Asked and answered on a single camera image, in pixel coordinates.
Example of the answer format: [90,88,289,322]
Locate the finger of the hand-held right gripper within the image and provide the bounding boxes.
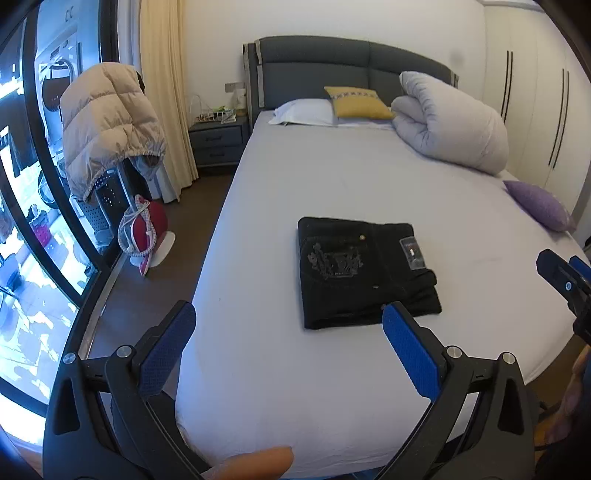
[536,249,591,302]
[568,255,591,280]

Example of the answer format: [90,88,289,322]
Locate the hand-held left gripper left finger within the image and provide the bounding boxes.
[42,300,211,480]

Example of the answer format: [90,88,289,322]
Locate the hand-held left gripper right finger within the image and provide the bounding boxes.
[369,301,539,480]

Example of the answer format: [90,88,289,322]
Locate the black pants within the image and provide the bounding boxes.
[297,216,443,331]

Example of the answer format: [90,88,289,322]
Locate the person's right forearm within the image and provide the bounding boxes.
[556,346,591,459]

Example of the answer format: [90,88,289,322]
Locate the person's left hand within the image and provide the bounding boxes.
[204,445,295,480]

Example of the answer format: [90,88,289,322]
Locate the purple pillow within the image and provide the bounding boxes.
[503,180,578,233]

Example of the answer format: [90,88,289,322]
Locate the red round object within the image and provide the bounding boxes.
[117,194,177,277]

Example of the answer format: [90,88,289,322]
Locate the black perforated chair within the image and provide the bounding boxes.
[81,161,139,246]

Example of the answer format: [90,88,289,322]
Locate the white wardrobe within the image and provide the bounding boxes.
[482,0,591,243]

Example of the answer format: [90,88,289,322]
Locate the folded white duvet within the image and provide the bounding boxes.
[391,71,510,175]

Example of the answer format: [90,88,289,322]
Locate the bed with white sheet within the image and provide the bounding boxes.
[174,108,591,477]

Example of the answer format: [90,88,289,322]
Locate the grey nightstand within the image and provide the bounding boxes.
[188,114,251,168]

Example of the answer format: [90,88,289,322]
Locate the beige puffer jacket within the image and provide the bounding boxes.
[59,62,167,202]

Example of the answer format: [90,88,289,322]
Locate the yellow pillow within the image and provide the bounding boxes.
[324,86,396,121]

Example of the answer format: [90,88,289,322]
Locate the white pillow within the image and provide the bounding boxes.
[268,98,393,128]

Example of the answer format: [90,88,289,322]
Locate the cream curtain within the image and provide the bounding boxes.
[138,0,200,202]

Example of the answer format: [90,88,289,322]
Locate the grey padded headboard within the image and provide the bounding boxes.
[242,35,461,123]

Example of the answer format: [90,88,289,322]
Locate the wire basket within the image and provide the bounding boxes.
[194,94,239,125]

